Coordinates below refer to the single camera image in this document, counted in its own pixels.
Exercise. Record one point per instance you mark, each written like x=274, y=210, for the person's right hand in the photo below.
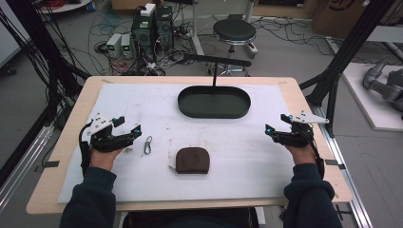
x=301, y=155

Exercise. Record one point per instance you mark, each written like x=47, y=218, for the cardboard box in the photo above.
x=339, y=17

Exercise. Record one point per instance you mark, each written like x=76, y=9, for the black camera stand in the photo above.
x=215, y=60

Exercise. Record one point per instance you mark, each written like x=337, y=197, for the white box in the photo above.
x=148, y=9

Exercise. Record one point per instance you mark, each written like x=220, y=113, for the black oval tray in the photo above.
x=214, y=104

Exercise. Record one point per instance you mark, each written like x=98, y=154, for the white floor board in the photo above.
x=364, y=104

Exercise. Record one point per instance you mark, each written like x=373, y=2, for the black round stool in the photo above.
x=234, y=31

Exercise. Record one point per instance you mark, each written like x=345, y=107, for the wooden table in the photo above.
x=316, y=95

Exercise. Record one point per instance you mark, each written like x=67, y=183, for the brown pouch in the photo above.
x=192, y=161

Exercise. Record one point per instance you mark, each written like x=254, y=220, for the silver carabiner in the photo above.
x=148, y=145

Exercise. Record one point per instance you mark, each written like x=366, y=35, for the round white table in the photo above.
x=63, y=6

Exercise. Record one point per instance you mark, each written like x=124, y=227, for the black computer tower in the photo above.
x=143, y=36
x=164, y=25

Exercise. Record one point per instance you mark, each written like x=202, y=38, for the person's left hand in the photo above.
x=104, y=158

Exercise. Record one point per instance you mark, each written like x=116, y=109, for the white table leg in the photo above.
x=196, y=28

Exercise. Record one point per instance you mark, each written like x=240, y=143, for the grey power supply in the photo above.
x=126, y=46
x=114, y=44

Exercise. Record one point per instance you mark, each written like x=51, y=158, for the black metal frame post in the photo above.
x=345, y=53

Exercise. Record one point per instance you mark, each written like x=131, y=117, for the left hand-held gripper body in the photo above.
x=103, y=141

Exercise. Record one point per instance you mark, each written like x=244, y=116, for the black tape strip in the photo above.
x=51, y=164
x=334, y=163

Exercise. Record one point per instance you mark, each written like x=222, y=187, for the aluminium rail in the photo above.
x=345, y=171
x=22, y=167

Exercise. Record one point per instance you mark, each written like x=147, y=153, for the person's lap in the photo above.
x=190, y=220

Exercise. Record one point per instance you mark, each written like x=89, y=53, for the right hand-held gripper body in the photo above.
x=299, y=134

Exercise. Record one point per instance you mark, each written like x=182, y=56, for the white table mat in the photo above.
x=221, y=177

